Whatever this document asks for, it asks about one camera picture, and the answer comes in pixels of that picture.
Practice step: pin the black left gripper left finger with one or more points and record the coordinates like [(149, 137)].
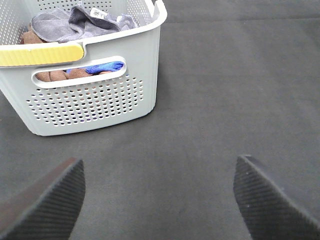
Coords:
[(48, 209)]

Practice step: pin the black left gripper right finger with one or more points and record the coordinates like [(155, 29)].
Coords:
[(271, 207)]

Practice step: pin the grey microfibre towel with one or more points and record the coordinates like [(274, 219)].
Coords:
[(78, 23)]

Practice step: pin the blue towel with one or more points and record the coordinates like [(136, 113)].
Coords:
[(113, 66)]

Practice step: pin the brown towel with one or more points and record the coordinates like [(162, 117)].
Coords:
[(30, 37)]

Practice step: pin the grey perforated laundry basket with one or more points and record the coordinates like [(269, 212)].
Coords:
[(87, 103)]

